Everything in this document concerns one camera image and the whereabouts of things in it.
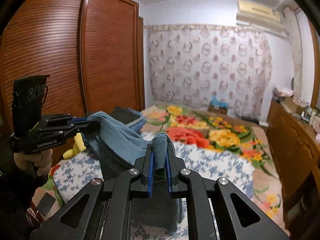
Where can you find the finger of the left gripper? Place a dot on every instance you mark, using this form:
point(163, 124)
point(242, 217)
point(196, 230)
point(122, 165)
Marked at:
point(75, 119)
point(74, 127)

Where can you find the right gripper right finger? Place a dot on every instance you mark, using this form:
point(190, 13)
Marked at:
point(173, 165)

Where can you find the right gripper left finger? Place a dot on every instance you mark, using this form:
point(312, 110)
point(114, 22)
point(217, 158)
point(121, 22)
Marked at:
point(142, 188)

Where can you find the teal blue pants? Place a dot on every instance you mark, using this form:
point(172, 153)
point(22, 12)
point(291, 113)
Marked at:
point(117, 147)

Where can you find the person's left hand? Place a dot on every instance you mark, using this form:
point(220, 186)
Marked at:
point(42, 161)

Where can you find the yellow plush toy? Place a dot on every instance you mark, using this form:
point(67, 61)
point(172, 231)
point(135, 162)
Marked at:
point(78, 147)

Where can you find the black folded garment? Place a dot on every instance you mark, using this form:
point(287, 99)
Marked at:
point(126, 116)

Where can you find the blue white floral sheet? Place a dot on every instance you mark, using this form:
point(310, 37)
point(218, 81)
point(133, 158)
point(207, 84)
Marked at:
point(75, 173)

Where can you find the colourful floral blanket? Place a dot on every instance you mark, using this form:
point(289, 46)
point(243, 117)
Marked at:
point(220, 133)

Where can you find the cardboard box with blue bag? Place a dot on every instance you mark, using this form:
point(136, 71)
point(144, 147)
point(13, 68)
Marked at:
point(219, 107)

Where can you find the brown louvered wooden wardrobe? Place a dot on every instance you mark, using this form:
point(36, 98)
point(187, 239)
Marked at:
point(91, 51)

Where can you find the circle patterned lace curtain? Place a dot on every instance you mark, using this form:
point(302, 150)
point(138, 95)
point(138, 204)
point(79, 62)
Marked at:
point(191, 65)

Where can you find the brown wooden sideboard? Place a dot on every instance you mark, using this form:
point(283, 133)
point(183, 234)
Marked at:
point(296, 156)

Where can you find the stack of papers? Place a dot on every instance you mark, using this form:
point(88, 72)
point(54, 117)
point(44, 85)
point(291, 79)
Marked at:
point(280, 93)

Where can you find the cardboard box on sideboard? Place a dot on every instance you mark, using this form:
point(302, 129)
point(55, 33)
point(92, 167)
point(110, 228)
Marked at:
point(291, 106)

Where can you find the beige wall air conditioner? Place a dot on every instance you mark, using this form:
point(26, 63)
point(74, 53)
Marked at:
point(260, 15)

